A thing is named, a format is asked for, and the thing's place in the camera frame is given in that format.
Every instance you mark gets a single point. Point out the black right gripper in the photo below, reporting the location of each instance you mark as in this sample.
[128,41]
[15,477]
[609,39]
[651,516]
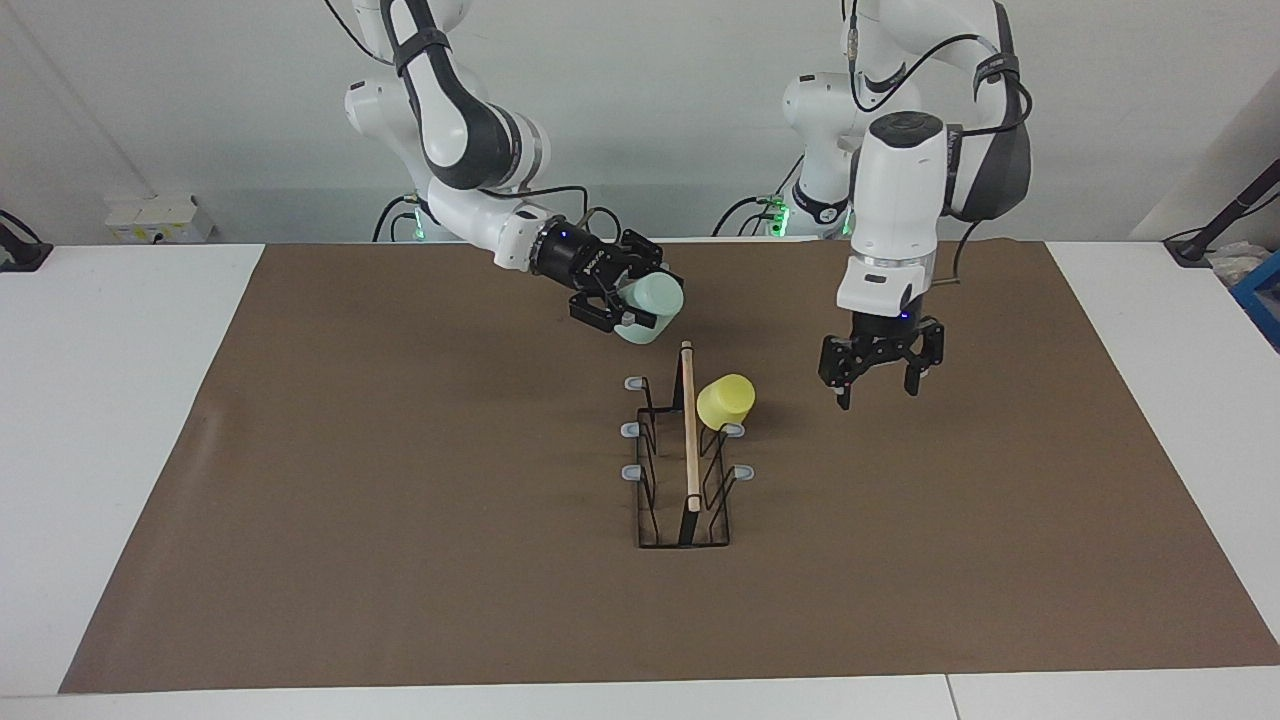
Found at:
[575,258]

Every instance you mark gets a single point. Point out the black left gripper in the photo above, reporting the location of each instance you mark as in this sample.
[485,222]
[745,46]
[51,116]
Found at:
[888,338]

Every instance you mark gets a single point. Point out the pale green plastic cup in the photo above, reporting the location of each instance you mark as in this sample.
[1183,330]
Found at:
[655,300]

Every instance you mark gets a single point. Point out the yellow plastic cup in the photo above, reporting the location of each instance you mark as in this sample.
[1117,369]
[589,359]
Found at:
[725,400]

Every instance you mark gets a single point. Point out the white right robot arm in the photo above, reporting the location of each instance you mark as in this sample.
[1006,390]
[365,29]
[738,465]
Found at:
[460,140]

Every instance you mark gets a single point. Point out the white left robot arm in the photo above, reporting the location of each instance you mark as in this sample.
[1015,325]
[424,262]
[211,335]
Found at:
[900,180]

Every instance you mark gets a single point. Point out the white crumpled plastic bag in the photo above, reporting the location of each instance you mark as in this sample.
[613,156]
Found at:
[1240,262]

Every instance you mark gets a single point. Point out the black stand pole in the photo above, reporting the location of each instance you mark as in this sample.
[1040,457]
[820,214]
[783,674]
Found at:
[1225,215]

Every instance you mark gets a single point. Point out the brown table mat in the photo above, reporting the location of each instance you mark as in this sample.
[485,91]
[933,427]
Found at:
[400,580]

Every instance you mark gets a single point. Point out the blue box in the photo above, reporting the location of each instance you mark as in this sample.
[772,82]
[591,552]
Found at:
[1262,295]

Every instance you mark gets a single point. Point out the white power strip box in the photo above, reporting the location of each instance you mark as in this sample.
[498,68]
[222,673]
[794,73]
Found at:
[155,218]

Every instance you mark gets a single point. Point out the black clamp mount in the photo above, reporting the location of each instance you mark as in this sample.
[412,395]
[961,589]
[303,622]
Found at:
[20,252]

